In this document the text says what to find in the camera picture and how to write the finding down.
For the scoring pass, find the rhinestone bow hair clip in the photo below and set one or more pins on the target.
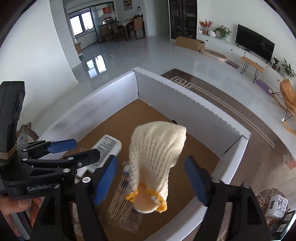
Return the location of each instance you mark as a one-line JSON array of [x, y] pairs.
[[77, 226]]

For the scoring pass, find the cream knit glove yellow cuff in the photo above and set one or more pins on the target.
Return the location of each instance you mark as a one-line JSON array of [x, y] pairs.
[[154, 149]]

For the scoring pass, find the green potted plant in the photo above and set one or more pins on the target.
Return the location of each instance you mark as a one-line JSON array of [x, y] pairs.
[[223, 31], [288, 72]]

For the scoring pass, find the green potted plant right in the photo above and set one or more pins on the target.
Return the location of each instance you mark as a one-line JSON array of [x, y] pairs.
[[288, 72]]

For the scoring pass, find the bag of cotton swabs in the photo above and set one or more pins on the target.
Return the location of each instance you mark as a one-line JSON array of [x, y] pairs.
[[121, 212]]

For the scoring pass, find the white lotion bottle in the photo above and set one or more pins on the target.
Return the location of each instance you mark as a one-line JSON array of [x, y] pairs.
[[107, 146]]

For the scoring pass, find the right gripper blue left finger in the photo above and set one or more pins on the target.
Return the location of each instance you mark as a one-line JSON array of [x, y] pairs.
[[54, 220]]

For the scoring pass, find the white cardboard bin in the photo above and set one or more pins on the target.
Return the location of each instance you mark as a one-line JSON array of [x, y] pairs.
[[153, 118]]

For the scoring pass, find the black television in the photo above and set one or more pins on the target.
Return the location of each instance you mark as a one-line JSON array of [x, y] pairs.
[[254, 42]]

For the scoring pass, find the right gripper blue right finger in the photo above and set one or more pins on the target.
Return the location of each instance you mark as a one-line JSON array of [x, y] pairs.
[[247, 221]]

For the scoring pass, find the dark glass display cabinet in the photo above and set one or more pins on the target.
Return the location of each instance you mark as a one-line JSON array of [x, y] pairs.
[[183, 18]]

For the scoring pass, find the orange lounge chair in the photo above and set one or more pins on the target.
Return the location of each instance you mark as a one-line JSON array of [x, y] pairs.
[[285, 98]]

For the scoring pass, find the clear plastic storage box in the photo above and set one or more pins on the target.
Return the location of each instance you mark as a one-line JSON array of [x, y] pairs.
[[277, 207]]

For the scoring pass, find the white tv cabinet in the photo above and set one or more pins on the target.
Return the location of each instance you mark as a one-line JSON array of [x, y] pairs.
[[234, 54]]

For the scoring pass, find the red flower vase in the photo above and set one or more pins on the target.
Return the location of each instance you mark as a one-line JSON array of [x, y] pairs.
[[205, 25]]

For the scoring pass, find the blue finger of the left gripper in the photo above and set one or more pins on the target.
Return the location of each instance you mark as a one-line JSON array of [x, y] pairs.
[[38, 149], [69, 164]]

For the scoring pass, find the person's left hand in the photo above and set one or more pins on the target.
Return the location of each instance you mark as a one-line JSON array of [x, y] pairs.
[[9, 206]]

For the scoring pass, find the brown cardboard box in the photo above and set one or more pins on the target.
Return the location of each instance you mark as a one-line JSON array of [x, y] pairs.
[[189, 43]]

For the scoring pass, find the black cardboard box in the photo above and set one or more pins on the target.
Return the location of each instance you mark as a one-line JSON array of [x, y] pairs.
[[284, 226]]

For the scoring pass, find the green potted plant left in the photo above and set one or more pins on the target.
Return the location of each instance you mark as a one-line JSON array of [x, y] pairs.
[[223, 31]]

